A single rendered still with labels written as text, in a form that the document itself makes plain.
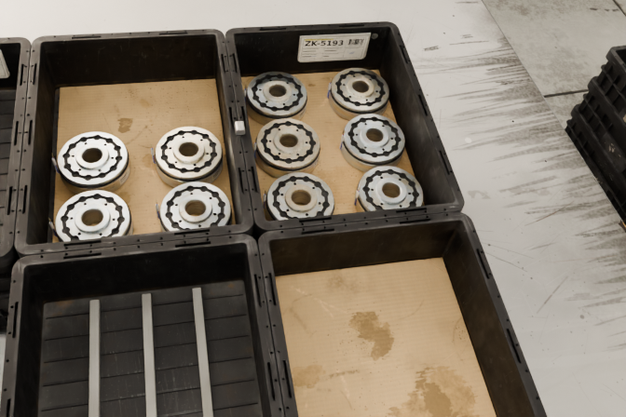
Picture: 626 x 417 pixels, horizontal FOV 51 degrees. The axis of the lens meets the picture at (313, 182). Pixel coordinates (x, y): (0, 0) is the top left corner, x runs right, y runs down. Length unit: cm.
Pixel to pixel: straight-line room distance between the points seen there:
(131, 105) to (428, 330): 60
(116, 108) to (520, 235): 74
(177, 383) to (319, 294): 23
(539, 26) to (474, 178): 166
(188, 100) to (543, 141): 71
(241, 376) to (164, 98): 50
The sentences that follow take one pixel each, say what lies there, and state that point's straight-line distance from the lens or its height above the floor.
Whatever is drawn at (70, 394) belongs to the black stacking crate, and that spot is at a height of 83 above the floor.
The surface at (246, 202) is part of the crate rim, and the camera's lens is 89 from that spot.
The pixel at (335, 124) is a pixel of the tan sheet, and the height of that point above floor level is 83.
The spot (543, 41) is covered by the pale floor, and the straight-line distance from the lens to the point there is 282.
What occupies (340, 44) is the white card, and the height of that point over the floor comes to 90.
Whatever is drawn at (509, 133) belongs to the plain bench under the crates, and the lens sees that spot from 139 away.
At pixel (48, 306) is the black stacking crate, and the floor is 83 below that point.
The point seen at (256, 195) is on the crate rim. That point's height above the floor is 93.
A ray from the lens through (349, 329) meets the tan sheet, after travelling 93.
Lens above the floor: 167
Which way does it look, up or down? 53 degrees down
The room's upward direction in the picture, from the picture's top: 10 degrees clockwise
